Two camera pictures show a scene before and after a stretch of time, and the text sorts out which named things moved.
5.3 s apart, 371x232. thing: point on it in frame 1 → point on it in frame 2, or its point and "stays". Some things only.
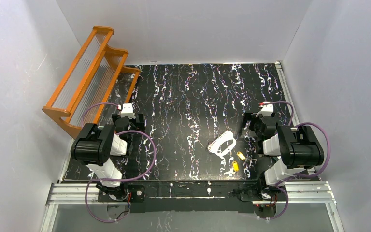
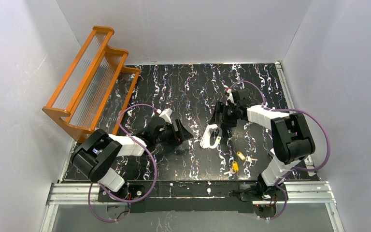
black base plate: x=188 y=196 stays
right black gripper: x=255 y=120 → x=221 y=113
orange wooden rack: x=95 y=86 stays
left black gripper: x=129 y=121 → x=177 y=132
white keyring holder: x=214 y=147 → x=205 y=140
